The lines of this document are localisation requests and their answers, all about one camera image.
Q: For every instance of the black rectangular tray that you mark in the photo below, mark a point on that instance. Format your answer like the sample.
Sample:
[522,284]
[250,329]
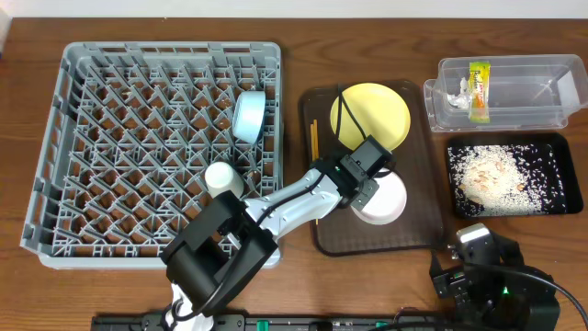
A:
[556,141]

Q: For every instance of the white cup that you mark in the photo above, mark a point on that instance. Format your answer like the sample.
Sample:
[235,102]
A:
[221,177]

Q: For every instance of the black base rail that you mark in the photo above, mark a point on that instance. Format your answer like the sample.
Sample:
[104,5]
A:
[240,322]

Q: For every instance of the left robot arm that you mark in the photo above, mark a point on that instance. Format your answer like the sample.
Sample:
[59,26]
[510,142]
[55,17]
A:
[213,259]

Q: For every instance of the white tissue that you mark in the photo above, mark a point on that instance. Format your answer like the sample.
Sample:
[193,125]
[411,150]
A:
[463,99]

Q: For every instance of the yellow round plate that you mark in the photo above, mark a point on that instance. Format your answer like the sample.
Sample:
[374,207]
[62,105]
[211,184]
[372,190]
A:
[370,109]

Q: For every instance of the dark brown serving tray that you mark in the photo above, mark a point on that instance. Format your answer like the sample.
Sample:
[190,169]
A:
[421,224]

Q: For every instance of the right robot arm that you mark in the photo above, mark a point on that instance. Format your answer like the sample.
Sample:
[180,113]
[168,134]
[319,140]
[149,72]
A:
[494,288]

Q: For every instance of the green yellow snack wrapper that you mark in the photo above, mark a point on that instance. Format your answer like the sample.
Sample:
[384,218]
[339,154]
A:
[479,82]

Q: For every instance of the wooden chopstick left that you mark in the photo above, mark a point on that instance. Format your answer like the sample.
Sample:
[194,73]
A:
[312,138]

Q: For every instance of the clear plastic bin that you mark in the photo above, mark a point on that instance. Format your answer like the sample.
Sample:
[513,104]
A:
[526,92]

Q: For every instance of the spilled rice food waste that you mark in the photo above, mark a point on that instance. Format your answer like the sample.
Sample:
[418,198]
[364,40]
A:
[498,180]

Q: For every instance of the light blue bowl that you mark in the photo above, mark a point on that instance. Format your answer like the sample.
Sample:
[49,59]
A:
[248,116]

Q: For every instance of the pink white bowl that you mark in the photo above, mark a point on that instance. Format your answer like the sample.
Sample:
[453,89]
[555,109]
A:
[389,201]

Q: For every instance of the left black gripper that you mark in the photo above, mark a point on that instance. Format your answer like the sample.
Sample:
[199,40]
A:
[364,194]

